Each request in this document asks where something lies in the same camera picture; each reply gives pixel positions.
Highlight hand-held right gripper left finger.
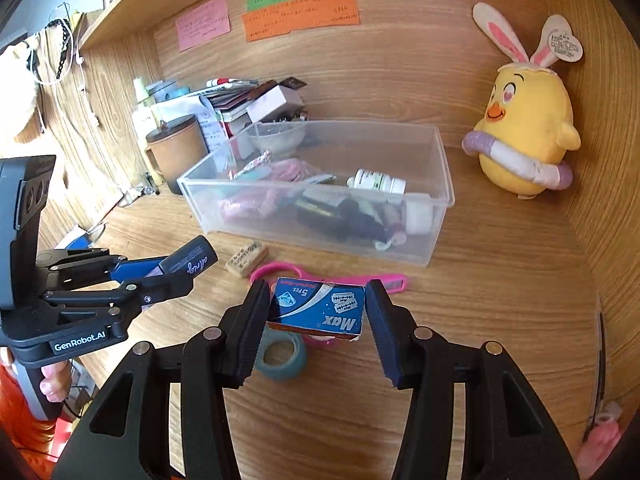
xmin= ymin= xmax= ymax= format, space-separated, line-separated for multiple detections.
xmin=50 ymin=277 xmax=273 ymax=480

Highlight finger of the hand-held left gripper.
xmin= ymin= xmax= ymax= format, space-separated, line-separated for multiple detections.
xmin=42 ymin=271 xmax=196 ymax=322
xmin=36 ymin=247 xmax=173 ymax=286

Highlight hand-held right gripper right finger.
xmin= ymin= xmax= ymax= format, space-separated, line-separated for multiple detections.
xmin=365 ymin=280 xmax=581 ymax=480

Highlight dark blue tube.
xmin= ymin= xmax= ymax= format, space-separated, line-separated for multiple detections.
xmin=162 ymin=235 xmax=218 ymax=276

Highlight blue razor blade box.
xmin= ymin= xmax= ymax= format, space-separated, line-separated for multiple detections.
xmin=265 ymin=277 xmax=367 ymax=341

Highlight white small container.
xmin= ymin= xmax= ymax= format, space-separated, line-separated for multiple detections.
xmin=402 ymin=192 xmax=433 ymax=235

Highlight black small packet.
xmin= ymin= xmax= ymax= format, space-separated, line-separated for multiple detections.
xmin=295 ymin=195 xmax=346 ymax=233

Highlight white pill bottle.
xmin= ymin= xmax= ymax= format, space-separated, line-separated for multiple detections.
xmin=346 ymin=168 xmax=407 ymax=195

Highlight pink rope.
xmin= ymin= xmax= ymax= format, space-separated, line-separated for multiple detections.
xmin=217 ymin=150 xmax=336 ymax=218

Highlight clear plastic storage box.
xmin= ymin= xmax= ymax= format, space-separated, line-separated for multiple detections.
xmin=177 ymin=120 xmax=456 ymax=267

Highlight person's left hand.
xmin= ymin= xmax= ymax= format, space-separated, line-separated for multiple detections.
xmin=40 ymin=359 xmax=74 ymax=403

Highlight blue and white packet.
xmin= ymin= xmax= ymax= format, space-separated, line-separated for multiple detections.
xmin=55 ymin=225 xmax=96 ymax=251

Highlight pink scissors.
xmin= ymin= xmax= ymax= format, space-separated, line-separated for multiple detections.
xmin=249 ymin=261 xmax=412 ymax=347

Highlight teal tape roll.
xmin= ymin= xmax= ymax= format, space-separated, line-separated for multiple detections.
xmin=252 ymin=332 xmax=307 ymax=382

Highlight small wooden stamp block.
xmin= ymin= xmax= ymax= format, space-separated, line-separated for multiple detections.
xmin=225 ymin=241 xmax=268 ymax=278

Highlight brown lidded ceramic mug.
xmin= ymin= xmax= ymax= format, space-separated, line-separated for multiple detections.
xmin=145 ymin=114 xmax=208 ymax=196

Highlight yellow-green spray bottle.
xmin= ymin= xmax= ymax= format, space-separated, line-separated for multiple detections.
xmin=131 ymin=76 xmax=161 ymax=141

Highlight cream cloth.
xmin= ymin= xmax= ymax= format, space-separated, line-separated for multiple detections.
xmin=0 ymin=42 xmax=43 ymax=143

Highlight teal lidded jar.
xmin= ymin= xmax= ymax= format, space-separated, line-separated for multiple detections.
xmin=146 ymin=80 xmax=192 ymax=103

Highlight small ceramic bowl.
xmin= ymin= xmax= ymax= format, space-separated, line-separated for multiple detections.
xmin=247 ymin=122 xmax=307 ymax=158

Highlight stack of booklets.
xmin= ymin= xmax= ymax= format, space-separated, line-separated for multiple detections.
xmin=200 ymin=82 xmax=281 ymax=126

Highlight small white box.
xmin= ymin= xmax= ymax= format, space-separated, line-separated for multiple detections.
xmin=246 ymin=85 xmax=304 ymax=123

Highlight pink plastic object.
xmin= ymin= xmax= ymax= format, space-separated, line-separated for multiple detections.
xmin=577 ymin=402 xmax=623 ymax=468

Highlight yellow chick plush toy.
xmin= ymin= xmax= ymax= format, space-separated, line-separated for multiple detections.
xmin=461 ymin=2 xmax=585 ymax=201

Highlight pink paper note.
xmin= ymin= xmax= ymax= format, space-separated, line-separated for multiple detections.
xmin=175 ymin=0 xmax=232 ymax=52

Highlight orange paper note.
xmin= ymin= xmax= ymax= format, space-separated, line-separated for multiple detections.
xmin=241 ymin=0 xmax=361 ymax=42

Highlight white cable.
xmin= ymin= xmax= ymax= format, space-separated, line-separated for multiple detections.
xmin=27 ymin=2 xmax=101 ymax=126

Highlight black hanging chain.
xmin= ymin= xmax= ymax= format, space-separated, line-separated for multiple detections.
xmin=45 ymin=17 xmax=72 ymax=81

